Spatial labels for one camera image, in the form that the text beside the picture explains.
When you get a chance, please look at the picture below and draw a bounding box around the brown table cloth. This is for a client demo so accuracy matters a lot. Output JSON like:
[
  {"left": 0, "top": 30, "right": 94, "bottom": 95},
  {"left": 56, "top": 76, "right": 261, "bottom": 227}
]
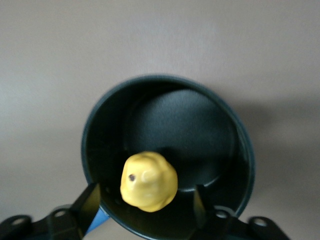
[{"left": 0, "top": 0, "right": 320, "bottom": 240}]

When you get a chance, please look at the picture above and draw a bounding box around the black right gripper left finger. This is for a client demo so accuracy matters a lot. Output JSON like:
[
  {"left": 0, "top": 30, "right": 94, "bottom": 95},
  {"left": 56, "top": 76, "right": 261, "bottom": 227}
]
[{"left": 0, "top": 182, "right": 102, "bottom": 240}]

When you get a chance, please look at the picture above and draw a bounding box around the black pot with blue handle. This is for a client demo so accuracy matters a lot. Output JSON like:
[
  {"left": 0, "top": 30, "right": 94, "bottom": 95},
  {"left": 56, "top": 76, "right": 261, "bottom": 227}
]
[{"left": 80, "top": 73, "right": 256, "bottom": 238}]

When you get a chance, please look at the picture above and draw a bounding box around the yellow potato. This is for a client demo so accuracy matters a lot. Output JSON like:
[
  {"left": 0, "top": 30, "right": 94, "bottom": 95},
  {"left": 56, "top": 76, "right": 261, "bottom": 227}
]
[{"left": 119, "top": 150, "right": 179, "bottom": 213}]

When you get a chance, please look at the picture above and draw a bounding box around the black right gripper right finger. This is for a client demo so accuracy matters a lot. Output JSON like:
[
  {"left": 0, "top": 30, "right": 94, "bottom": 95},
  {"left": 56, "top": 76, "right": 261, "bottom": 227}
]
[{"left": 192, "top": 183, "right": 293, "bottom": 240}]

